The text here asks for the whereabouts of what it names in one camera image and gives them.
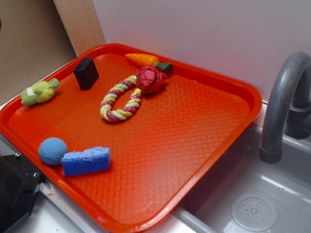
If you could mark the black box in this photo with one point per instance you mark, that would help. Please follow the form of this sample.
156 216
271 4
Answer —
86 73

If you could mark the orange plastic tray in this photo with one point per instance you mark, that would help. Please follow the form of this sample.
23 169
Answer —
157 155

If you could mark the red fabric ball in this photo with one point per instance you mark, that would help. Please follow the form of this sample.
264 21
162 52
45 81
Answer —
150 80

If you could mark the orange toy carrot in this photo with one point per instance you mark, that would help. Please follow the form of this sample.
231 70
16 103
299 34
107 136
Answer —
143 60

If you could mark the blue sponge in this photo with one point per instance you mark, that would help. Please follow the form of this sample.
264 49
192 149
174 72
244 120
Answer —
88 161

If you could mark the blue textured ball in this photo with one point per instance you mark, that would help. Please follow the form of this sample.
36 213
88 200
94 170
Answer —
52 150

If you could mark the green plush toy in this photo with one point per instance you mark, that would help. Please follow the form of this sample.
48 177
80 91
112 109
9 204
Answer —
40 92

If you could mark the grey plastic sink basin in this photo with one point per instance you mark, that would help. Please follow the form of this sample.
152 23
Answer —
243 194

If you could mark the wooden board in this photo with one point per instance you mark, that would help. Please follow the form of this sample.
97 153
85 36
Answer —
81 24

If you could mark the grey sink faucet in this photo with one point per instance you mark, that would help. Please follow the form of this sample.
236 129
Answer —
289 107

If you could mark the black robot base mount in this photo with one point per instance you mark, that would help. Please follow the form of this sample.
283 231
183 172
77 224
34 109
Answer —
20 181

